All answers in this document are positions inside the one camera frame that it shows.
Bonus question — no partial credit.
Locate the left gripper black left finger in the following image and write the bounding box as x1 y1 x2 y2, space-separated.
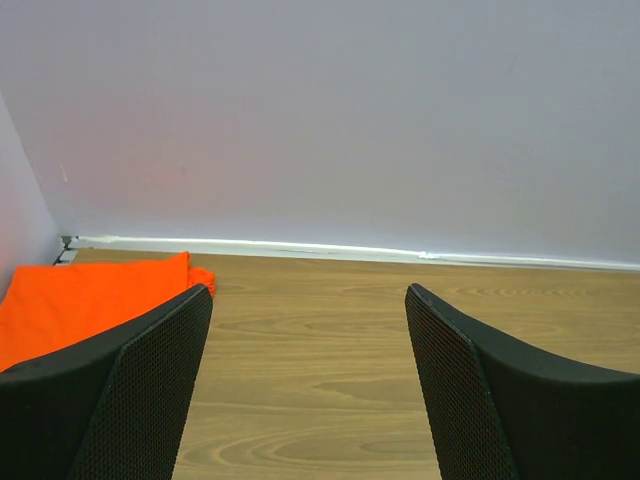
1 284 213 480

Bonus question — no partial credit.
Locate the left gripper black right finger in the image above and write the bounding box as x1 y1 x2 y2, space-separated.
405 284 639 479

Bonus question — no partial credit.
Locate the folded orange t-shirt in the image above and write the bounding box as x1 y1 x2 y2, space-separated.
1 252 215 371

